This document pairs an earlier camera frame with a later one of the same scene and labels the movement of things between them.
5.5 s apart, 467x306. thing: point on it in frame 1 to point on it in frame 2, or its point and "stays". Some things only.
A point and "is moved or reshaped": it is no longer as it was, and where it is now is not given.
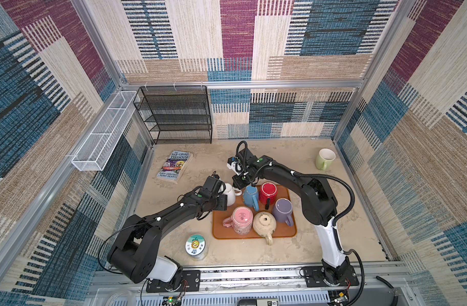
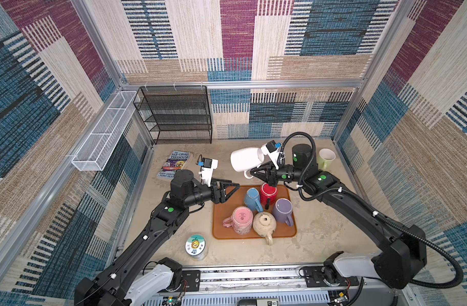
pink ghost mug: [241, 220] stays
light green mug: [325, 159] stays
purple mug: [282, 211] stays
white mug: [231, 192] is moved or reshaped
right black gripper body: [244, 179] to [285, 173]
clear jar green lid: [196, 247] stays
